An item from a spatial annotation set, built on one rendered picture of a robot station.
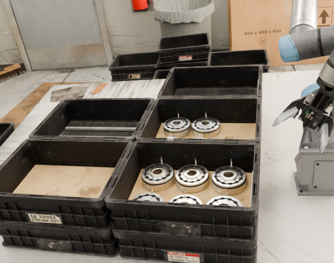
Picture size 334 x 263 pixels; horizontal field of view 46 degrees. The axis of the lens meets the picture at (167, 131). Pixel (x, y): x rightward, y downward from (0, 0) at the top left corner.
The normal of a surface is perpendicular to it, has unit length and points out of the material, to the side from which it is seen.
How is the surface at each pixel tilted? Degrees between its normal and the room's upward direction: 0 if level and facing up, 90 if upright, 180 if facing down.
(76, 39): 90
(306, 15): 18
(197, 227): 90
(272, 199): 0
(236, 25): 77
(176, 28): 95
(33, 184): 0
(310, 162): 90
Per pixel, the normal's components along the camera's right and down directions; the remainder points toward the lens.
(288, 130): -0.12, -0.85
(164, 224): -0.22, 0.53
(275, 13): -0.14, 0.35
